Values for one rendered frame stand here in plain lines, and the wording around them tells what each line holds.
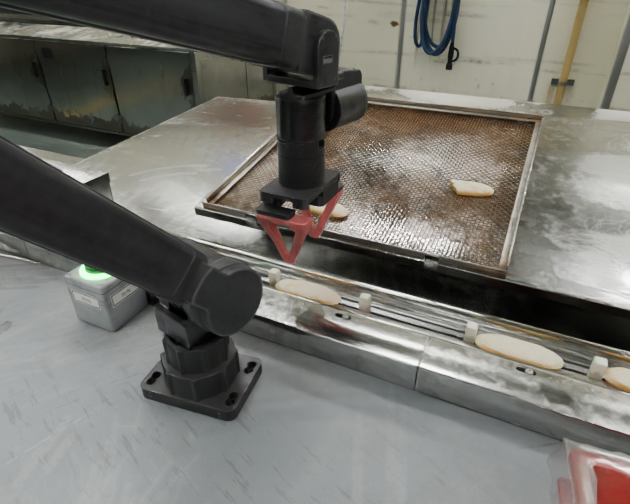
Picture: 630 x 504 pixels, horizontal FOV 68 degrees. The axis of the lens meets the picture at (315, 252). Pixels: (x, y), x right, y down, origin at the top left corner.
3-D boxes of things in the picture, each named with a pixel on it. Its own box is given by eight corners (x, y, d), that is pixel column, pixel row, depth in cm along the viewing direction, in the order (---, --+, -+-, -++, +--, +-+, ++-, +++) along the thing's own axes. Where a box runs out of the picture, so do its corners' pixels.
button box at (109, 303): (79, 337, 68) (57, 274, 62) (120, 307, 74) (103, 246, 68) (121, 354, 65) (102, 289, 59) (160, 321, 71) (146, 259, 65)
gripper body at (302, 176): (341, 184, 62) (343, 128, 58) (306, 215, 54) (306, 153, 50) (297, 176, 64) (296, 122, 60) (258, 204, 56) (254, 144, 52)
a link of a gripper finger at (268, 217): (329, 250, 63) (330, 186, 58) (305, 277, 57) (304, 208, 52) (284, 240, 65) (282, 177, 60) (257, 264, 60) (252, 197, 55)
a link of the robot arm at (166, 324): (160, 339, 53) (191, 361, 50) (143, 263, 47) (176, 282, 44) (222, 300, 59) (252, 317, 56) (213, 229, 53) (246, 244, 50)
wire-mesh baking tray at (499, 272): (203, 208, 81) (201, 201, 80) (322, 97, 115) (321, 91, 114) (505, 279, 63) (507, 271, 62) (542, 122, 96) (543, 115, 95)
